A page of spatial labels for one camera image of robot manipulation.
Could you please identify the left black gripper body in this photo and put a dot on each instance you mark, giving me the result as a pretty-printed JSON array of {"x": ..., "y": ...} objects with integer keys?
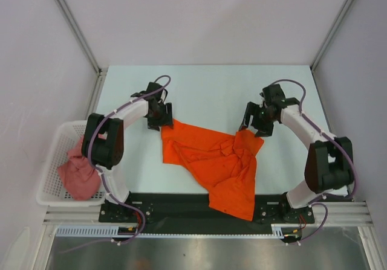
[{"x": 159, "y": 113}]

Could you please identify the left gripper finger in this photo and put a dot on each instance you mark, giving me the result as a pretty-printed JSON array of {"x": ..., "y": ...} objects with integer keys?
[
  {"x": 153, "y": 124},
  {"x": 168, "y": 115}
]

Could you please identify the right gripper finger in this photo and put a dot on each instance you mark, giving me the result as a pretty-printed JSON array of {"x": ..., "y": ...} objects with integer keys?
[
  {"x": 265, "y": 130},
  {"x": 248, "y": 115}
]

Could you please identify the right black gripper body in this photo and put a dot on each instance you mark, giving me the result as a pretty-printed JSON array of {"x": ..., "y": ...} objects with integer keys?
[{"x": 262, "y": 116}]

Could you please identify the orange t shirt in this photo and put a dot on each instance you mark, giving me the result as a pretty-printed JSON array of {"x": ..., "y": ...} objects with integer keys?
[{"x": 223, "y": 164}]

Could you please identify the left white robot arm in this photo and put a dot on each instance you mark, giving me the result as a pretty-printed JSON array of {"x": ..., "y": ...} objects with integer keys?
[{"x": 104, "y": 138}]

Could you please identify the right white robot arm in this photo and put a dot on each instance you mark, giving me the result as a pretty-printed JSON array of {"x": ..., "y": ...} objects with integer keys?
[{"x": 329, "y": 165}]

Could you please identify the pink t shirt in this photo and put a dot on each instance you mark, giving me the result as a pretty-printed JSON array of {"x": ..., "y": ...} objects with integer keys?
[{"x": 79, "y": 179}]

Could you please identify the white plastic basket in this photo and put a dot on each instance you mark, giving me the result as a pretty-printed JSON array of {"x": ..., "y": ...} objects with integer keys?
[{"x": 51, "y": 191}]

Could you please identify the aluminium frame rail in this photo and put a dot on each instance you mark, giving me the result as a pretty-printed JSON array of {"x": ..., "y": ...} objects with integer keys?
[{"x": 340, "y": 214}]

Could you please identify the left aluminium frame post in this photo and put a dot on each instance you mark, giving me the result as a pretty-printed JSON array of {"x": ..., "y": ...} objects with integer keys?
[{"x": 80, "y": 38}]

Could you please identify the aluminium frame post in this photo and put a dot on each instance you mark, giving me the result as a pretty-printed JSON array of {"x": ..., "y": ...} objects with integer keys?
[
  {"x": 337, "y": 23},
  {"x": 80, "y": 38}
]

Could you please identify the right aluminium frame post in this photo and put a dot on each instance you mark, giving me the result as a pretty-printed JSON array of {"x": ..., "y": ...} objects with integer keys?
[{"x": 337, "y": 23}]

